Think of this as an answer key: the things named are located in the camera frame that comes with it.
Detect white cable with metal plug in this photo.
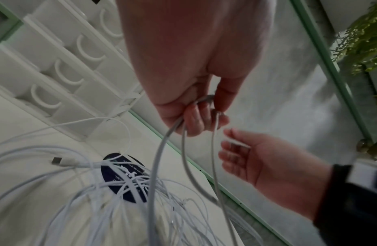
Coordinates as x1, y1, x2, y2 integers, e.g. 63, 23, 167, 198
50, 156, 116, 171

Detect dark blue round sticker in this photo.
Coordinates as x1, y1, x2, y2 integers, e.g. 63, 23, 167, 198
101, 152, 150, 204

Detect tangle of white cables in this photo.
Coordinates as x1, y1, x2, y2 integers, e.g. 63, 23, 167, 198
0, 117, 263, 246

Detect grey cable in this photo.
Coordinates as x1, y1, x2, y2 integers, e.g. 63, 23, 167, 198
147, 94, 239, 246

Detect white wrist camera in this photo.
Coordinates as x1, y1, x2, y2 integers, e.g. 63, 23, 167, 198
347, 158, 377, 191

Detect person's left hand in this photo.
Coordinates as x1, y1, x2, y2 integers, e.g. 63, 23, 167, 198
116, 0, 276, 137

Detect person's right hand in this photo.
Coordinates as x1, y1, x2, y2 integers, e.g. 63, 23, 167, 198
218, 128, 333, 220

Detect white drawer organizer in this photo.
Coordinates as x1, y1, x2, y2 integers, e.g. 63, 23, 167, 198
0, 0, 144, 142

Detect brown round knobs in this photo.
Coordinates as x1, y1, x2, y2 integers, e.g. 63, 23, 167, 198
356, 138, 377, 161

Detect person's right forearm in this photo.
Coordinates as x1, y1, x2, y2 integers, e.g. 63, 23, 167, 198
313, 164, 377, 246

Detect green leafy plant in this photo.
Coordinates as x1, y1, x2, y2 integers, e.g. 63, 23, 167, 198
330, 0, 377, 75

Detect green metal frame bar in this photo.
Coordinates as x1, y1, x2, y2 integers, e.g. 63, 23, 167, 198
290, 0, 375, 145

